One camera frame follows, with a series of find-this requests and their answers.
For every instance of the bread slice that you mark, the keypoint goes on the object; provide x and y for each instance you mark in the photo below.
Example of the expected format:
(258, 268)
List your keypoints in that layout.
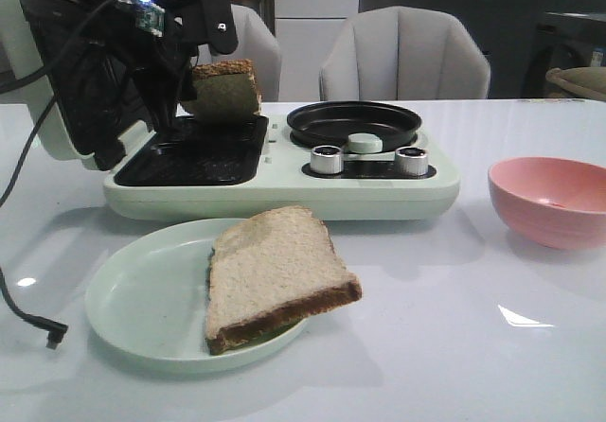
(273, 270)
(225, 91)

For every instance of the green breakfast maker base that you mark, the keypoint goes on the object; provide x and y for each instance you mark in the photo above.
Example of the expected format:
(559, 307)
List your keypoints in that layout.
(157, 182)

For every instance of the grey upholstered chair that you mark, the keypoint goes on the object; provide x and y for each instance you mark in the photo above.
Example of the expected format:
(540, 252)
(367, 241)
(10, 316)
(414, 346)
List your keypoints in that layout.
(403, 53)
(257, 44)

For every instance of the dark kitchen counter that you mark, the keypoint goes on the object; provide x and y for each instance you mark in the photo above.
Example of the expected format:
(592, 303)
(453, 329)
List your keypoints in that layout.
(522, 39)

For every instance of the black round frying pan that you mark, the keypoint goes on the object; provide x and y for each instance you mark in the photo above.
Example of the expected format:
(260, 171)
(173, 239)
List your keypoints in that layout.
(332, 122)

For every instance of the green round plate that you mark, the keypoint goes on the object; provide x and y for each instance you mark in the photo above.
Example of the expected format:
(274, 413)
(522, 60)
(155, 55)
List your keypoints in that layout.
(148, 301)

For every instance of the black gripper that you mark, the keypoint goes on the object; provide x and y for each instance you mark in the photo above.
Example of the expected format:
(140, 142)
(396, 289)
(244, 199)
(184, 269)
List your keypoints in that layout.
(166, 62)

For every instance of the left silver control knob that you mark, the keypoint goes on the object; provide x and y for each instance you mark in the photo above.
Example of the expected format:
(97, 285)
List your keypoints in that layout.
(327, 160)

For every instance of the green sandwich maker lid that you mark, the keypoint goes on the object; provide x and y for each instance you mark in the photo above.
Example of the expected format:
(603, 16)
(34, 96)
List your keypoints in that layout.
(28, 110)

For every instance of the pink bowl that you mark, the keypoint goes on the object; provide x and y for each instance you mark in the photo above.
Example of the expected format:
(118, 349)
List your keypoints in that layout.
(519, 186)

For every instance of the olive cushion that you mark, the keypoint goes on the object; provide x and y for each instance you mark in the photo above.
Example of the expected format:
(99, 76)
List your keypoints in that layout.
(587, 82)

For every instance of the silver control knob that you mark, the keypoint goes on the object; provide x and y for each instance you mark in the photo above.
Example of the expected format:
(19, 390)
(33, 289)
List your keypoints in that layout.
(411, 161)
(327, 160)

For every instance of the green circuit board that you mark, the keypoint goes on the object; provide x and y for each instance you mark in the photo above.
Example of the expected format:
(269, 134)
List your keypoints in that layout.
(150, 17)

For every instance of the right silver control knob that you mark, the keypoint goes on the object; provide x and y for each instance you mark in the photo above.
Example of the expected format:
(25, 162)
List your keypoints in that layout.
(411, 161)

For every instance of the right grey upholstered chair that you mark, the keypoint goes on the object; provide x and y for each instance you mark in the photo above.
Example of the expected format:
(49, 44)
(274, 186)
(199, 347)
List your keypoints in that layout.
(403, 53)

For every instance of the green pan handle knob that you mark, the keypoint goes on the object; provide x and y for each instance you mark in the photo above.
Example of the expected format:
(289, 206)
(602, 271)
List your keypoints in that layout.
(364, 143)

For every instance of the left grey upholstered chair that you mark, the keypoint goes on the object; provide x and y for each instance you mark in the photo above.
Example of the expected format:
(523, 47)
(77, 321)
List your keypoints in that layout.
(257, 44)

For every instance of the white cabinet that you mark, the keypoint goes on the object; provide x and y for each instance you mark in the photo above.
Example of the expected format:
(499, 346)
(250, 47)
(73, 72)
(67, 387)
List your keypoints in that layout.
(305, 30)

